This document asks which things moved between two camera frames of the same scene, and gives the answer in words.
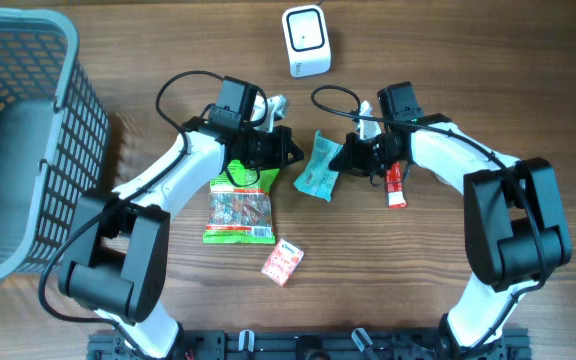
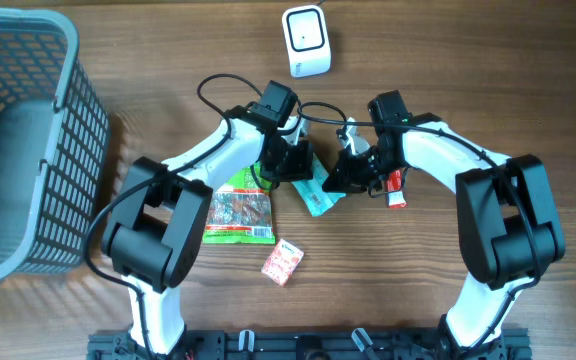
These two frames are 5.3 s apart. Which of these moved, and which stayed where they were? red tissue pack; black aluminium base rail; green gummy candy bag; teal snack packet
Moved: teal snack packet
Stayed: black aluminium base rail; green gummy candy bag; red tissue pack
